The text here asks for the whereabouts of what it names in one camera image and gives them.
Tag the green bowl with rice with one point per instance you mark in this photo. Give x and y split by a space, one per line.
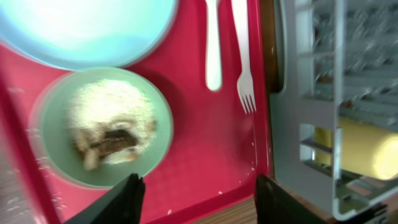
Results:
96 127

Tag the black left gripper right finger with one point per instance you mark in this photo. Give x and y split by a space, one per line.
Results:
276 206

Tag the light blue plate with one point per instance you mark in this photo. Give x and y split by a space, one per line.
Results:
78 34

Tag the white plastic fork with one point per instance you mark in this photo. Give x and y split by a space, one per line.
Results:
245 82

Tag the red serving tray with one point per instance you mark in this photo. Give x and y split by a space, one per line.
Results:
217 150

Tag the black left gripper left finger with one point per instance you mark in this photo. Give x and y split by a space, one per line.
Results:
120 205

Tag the white plastic spoon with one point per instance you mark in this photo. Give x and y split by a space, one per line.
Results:
213 68

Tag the grey dishwasher rack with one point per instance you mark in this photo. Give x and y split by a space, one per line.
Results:
340 60

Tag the yellow plastic cup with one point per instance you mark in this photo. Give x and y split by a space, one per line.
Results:
368 150

